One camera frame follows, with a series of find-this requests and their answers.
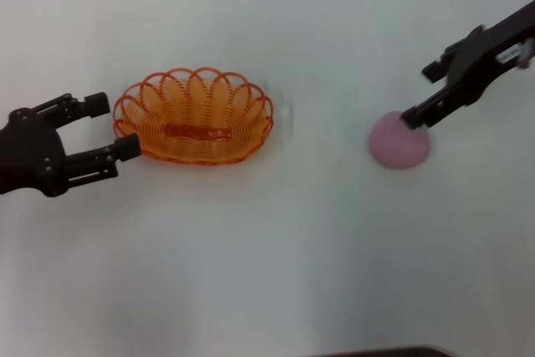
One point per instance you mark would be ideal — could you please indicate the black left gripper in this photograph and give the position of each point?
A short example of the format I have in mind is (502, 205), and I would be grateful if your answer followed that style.
(29, 156)

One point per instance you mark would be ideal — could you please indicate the orange woven plastic basket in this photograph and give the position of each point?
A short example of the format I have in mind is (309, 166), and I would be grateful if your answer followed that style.
(196, 131)

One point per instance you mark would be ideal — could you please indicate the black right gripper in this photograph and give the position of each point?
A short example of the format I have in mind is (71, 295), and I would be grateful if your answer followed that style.
(480, 60)

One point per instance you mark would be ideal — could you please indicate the pink peach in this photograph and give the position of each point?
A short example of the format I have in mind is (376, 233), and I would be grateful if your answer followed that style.
(397, 148)

